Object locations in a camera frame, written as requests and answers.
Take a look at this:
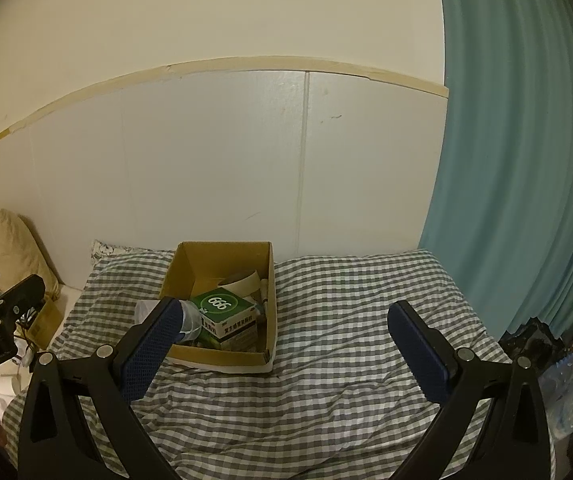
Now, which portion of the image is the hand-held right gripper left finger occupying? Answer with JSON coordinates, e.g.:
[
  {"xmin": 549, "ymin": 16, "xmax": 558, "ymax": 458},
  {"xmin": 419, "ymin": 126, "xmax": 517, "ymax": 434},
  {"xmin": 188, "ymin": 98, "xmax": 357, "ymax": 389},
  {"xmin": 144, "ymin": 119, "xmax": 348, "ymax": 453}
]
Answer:
[{"xmin": 18, "ymin": 296, "xmax": 184, "ymax": 480}]

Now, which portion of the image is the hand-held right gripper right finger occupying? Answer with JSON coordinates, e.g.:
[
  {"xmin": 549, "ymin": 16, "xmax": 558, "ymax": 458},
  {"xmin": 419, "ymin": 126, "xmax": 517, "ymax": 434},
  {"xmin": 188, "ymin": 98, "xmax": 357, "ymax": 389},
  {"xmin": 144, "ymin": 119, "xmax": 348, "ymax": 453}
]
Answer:
[{"xmin": 387, "ymin": 300, "xmax": 552, "ymax": 480}]

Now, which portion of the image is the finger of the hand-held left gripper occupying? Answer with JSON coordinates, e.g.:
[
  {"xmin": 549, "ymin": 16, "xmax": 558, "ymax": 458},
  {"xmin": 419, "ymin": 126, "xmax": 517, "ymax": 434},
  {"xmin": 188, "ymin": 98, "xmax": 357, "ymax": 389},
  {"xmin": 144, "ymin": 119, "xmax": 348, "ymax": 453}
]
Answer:
[{"xmin": 0, "ymin": 274, "xmax": 47, "ymax": 337}]

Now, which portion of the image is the green and white medicine box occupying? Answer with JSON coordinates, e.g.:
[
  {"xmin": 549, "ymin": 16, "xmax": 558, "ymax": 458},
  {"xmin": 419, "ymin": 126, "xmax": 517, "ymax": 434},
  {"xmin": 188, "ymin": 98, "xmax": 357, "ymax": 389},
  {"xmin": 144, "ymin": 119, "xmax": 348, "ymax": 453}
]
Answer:
[{"xmin": 189, "ymin": 290, "xmax": 260, "ymax": 351}]

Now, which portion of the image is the beige tape roll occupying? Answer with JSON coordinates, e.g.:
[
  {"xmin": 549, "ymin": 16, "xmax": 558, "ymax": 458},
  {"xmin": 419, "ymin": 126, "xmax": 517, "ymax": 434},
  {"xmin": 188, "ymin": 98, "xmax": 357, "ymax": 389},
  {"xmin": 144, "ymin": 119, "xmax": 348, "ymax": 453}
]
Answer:
[{"xmin": 219, "ymin": 270, "xmax": 262, "ymax": 306}]

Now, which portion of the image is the small brown cardboard box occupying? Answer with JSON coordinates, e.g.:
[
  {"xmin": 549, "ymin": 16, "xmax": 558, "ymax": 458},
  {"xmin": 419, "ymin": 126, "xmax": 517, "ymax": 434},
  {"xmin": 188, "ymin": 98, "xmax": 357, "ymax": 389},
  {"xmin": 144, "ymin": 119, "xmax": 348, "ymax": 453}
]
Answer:
[{"xmin": 26, "ymin": 297, "xmax": 64, "ymax": 351}]

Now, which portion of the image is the beige pillow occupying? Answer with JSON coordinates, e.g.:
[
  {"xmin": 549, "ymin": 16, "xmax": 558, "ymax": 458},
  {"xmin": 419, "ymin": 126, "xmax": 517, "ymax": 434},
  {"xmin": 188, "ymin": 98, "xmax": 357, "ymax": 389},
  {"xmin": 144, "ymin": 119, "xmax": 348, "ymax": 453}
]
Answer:
[{"xmin": 0, "ymin": 208, "xmax": 62, "ymax": 301}]

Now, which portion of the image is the grey checked blanket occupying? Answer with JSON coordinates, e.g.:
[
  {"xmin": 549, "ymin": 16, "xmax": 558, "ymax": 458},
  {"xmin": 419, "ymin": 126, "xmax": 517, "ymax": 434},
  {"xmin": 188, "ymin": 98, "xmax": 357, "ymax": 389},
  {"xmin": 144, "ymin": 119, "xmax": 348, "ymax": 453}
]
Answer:
[{"xmin": 4, "ymin": 249, "xmax": 512, "ymax": 480}]

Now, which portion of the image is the floral pillow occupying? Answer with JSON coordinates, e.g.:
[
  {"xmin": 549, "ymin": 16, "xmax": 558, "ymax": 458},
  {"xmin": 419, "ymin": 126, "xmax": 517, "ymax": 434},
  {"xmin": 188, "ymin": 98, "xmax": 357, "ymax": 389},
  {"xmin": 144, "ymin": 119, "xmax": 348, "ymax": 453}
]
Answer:
[{"xmin": 89, "ymin": 240, "xmax": 140, "ymax": 266}]

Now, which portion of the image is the black bag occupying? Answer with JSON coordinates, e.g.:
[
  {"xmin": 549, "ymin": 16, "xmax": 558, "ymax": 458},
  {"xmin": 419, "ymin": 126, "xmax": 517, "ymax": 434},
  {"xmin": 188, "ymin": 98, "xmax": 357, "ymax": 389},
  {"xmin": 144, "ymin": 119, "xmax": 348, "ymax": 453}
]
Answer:
[{"xmin": 499, "ymin": 317, "xmax": 564, "ymax": 366}]

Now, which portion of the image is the blue patterned plastic bag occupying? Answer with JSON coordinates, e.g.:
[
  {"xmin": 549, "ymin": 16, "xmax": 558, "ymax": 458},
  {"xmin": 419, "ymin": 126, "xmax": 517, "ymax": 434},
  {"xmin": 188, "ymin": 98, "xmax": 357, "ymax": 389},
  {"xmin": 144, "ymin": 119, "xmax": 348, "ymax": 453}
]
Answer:
[{"xmin": 539, "ymin": 355, "xmax": 573, "ymax": 411}]

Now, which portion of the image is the green curtain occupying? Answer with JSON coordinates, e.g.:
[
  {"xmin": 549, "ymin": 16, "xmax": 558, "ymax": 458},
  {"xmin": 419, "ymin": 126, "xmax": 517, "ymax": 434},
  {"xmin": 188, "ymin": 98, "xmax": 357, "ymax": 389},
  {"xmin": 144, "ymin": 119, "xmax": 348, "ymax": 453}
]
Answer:
[{"xmin": 419, "ymin": 0, "xmax": 573, "ymax": 341}]

